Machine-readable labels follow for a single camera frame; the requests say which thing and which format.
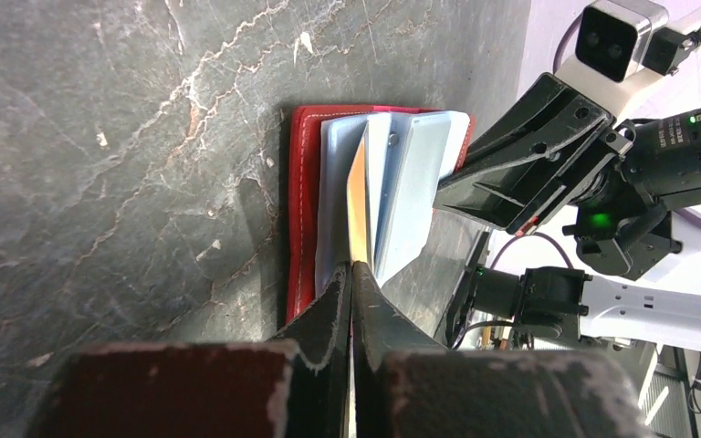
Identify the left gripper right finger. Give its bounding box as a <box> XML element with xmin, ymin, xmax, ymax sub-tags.
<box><xmin>351</xmin><ymin>262</ymin><xmax>652</xmax><ymax>437</ymax></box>

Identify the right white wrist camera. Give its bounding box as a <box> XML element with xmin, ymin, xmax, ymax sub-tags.
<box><xmin>554</xmin><ymin>1</ymin><xmax>701</xmax><ymax>121</ymax></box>

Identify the gold striped credit card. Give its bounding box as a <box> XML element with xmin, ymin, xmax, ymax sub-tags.
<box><xmin>346</xmin><ymin>139</ymin><xmax>370</xmax><ymax>263</ymax></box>

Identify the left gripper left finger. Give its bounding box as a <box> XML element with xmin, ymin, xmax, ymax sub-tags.
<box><xmin>27</xmin><ymin>263</ymin><xmax>352</xmax><ymax>437</ymax></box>

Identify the red card holder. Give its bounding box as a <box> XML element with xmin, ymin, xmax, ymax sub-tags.
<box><xmin>286</xmin><ymin>105</ymin><xmax>475</xmax><ymax>321</ymax></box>

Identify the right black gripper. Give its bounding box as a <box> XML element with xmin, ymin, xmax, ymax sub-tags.
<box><xmin>434</xmin><ymin>73</ymin><xmax>701</xmax><ymax>280</ymax></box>

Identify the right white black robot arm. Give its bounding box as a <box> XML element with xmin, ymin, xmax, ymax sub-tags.
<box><xmin>435</xmin><ymin>73</ymin><xmax>701</xmax><ymax>352</ymax></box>

